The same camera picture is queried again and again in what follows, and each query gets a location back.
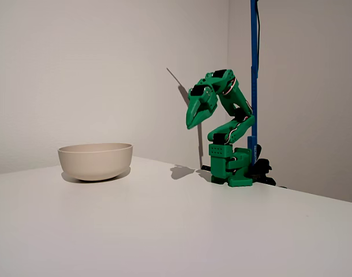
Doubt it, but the black table clamp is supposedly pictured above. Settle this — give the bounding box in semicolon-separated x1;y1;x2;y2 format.
245;144;278;187

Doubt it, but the blue upright pole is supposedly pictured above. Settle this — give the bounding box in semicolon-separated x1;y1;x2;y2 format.
249;0;259;167

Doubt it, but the beige round bowl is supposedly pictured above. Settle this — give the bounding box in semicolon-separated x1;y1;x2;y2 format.
58;143;134;182

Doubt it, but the black cable on pole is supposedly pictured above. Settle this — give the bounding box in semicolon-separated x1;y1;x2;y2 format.
256;0;262;73

